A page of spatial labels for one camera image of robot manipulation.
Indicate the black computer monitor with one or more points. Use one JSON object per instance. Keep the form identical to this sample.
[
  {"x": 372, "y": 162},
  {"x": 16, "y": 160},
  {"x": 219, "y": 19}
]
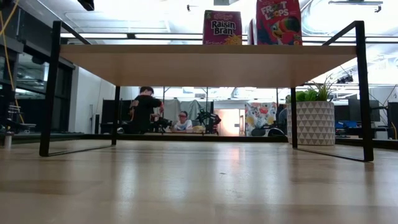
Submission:
[
  {"x": 393, "y": 113},
  {"x": 375, "y": 110}
]

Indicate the purple Raisin Bran cereal box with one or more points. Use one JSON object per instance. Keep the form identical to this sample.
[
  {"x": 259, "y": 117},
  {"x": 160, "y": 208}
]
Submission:
[{"x": 222, "y": 28}]

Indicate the wooden shelf with black frame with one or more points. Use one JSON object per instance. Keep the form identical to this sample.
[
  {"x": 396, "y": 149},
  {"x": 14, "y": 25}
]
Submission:
[{"x": 205, "y": 68}]

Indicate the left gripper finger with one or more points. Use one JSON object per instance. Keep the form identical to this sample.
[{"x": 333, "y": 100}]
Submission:
[{"x": 87, "y": 3}]

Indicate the grey curtain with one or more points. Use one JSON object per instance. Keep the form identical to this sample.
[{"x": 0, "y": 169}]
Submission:
[{"x": 186, "y": 105}]

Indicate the white floral print cloth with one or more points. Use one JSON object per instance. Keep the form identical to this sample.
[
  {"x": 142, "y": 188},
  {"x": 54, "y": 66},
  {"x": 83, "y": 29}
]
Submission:
[{"x": 258, "y": 113}]

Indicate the small white cylinder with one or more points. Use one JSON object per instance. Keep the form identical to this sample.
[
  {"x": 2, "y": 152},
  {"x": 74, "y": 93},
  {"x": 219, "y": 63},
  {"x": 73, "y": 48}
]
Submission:
[{"x": 8, "y": 141}]

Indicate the black aluminium rig frame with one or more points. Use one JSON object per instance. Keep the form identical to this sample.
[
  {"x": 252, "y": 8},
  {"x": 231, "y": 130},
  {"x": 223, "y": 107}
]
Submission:
[{"x": 186, "y": 138}]

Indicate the black partition panel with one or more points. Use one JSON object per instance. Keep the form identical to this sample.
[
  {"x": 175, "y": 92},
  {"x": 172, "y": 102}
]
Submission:
[{"x": 122, "y": 112}]

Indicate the succulent in triangle-patterned white pot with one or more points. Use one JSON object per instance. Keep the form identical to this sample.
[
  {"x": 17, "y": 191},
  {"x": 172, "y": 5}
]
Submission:
[{"x": 314, "y": 124}]

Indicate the ceiling light track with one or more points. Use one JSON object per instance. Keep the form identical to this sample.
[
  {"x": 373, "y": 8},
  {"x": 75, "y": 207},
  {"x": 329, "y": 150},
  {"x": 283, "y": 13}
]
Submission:
[{"x": 354, "y": 2}]

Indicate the black background robot arm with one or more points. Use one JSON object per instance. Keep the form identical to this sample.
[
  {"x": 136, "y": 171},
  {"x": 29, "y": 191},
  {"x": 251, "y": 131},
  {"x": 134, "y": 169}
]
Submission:
[
  {"x": 161, "y": 124},
  {"x": 18, "y": 126},
  {"x": 208, "y": 119}
]

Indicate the blue bin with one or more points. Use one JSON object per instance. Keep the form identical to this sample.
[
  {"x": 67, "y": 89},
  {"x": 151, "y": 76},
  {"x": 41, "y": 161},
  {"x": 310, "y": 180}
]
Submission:
[{"x": 345, "y": 124}]

